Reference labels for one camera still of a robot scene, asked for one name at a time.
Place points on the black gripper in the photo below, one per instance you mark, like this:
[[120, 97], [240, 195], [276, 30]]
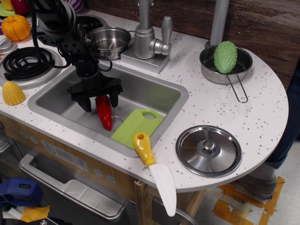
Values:
[[97, 85]]

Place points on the red toy pepper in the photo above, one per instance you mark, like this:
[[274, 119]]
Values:
[[104, 111]]

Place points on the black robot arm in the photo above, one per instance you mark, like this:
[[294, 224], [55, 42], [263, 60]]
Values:
[[54, 23]]

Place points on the small steel pot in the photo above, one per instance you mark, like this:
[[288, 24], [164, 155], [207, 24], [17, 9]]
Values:
[[110, 41]]

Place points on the steel pot lid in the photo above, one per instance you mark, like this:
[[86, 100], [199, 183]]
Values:
[[208, 151]]

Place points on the steel frying pan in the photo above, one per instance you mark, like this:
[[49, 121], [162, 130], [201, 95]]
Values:
[[234, 78]]

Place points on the green toy cutting board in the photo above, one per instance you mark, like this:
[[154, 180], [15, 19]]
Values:
[[139, 120]]

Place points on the grey toy sink basin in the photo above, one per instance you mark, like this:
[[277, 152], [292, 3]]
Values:
[[140, 91]]

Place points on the silver toy faucet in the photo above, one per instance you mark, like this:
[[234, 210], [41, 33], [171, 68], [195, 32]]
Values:
[[148, 52]]

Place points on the black rear stove coil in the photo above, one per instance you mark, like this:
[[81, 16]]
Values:
[[90, 21]]

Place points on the black stove coil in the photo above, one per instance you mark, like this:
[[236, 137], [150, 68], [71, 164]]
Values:
[[24, 64], [90, 21]]

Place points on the black front stove coil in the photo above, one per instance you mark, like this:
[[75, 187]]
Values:
[[24, 64]]

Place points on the yellow toy corn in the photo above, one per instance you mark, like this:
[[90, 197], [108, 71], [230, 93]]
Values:
[[12, 93]]

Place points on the purple toy onion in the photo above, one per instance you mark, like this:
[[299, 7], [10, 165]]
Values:
[[78, 5]]

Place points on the silver stove knob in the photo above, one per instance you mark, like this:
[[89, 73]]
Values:
[[7, 46]]

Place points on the orange toy pumpkin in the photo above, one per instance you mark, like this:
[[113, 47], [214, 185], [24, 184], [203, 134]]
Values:
[[16, 28]]

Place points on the magenta toy vegetable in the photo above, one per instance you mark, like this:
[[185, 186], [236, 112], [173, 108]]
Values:
[[20, 7]]

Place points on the blue clamp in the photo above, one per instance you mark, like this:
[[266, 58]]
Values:
[[20, 192]]

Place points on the green toy bitter melon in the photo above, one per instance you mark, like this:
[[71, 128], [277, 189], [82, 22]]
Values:
[[225, 57]]

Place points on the grey vertical pole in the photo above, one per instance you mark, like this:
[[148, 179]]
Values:
[[218, 25]]

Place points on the person's grey shoe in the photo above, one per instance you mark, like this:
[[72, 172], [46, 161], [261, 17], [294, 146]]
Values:
[[259, 188]]

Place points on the grey oven door handle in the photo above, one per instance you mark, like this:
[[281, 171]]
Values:
[[75, 191]]

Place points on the yellow handled toy knife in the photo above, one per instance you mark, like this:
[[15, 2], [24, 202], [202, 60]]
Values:
[[161, 173]]

